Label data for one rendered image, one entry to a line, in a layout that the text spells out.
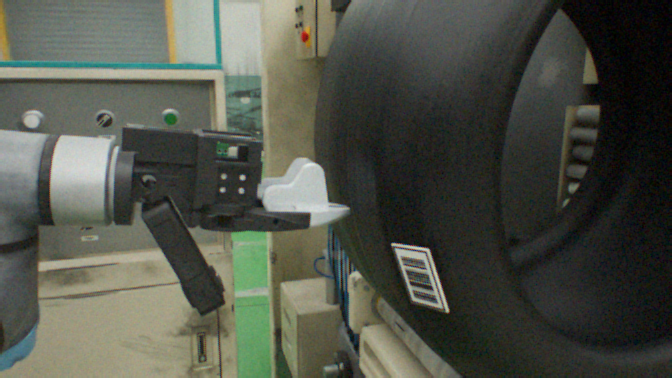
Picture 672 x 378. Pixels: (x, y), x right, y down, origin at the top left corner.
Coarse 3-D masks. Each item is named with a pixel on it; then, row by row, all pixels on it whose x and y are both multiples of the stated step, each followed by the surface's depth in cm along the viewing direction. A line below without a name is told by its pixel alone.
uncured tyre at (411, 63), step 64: (384, 0) 44; (448, 0) 38; (512, 0) 37; (576, 0) 70; (640, 0) 70; (384, 64) 40; (448, 64) 37; (512, 64) 37; (640, 64) 75; (320, 128) 55; (384, 128) 40; (448, 128) 37; (640, 128) 77; (384, 192) 41; (448, 192) 38; (576, 192) 80; (640, 192) 77; (384, 256) 44; (448, 256) 40; (512, 256) 76; (576, 256) 78; (640, 256) 73; (448, 320) 43; (512, 320) 43; (576, 320) 69; (640, 320) 65
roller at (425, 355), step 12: (384, 312) 75; (396, 312) 72; (396, 324) 71; (408, 336) 67; (420, 348) 64; (420, 360) 64; (432, 360) 61; (432, 372) 61; (444, 372) 58; (456, 372) 57
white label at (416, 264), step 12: (396, 252) 42; (408, 252) 40; (420, 252) 39; (408, 264) 41; (420, 264) 40; (432, 264) 39; (408, 276) 42; (420, 276) 41; (432, 276) 40; (408, 288) 43; (420, 288) 41; (432, 288) 40; (420, 300) 42; (432, 300) 41; (444, 300) 40
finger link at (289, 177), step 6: (294, 162) 48; (300, 162) 48; (306, 162) 48; (294, 168) 48; (300, 168) 48; (288, 174) 48; (294, 174) 48; (264, 180) 48; (270, 180) 48; (276, 180) 48; (282, 180) 48; (288, 180) 48; (258, 186) 48; (264, 186) 48; (258, 192) 48; (258, 198) 48; (258, 204) 48; (330, 204) 49; (336, 204) 50
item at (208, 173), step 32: (128, 128) 40; (160, 128) 42; (128, 160) 40; (160, 160) 41; (192, 160) 42; (224, 160) 44; (256, 160) 42; (128, 192) 39; (160, 192) 42; (192, 192) 43; (224, 192) 43; (256, 192) 43; (128, 224) 41; (192, 224) 43
